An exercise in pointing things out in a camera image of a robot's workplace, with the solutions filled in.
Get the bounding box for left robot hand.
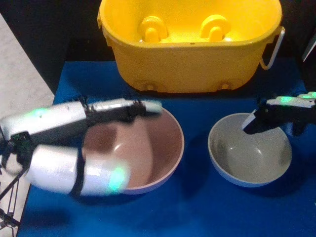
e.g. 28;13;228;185
0;98;163;141

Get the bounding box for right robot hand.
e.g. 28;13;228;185
241;91;316;136

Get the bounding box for small pale grey bowl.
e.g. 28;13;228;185
208;113;293;188

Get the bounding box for large pink bowl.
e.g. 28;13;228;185
81;106;185;196

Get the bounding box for yellow plastic bucket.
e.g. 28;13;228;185
97;0;286;94

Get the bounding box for black tripod stand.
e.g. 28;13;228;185
0;170;22;230

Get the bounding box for blue table cloth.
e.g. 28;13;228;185
18;61;316;237

